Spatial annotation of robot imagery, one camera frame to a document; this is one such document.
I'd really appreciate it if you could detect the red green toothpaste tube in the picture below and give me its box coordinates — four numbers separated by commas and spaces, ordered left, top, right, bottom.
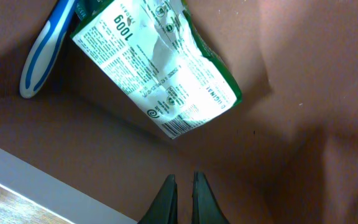
75, 0, 104, 21

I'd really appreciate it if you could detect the white green soap packet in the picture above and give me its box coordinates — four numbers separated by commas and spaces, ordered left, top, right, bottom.
71, 0, 242, 139

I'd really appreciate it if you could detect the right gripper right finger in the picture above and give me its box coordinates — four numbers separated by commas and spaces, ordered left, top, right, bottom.
191, 171, 229, 224

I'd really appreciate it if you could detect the pink cardboard box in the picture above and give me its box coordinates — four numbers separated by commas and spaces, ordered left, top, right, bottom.
0, 0, 358, 223

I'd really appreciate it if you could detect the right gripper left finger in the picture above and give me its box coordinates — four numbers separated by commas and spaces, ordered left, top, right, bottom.
138, 174, 178, 224

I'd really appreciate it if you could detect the blue white toothbrush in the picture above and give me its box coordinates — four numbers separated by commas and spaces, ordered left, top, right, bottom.
19, 0, 78, 99

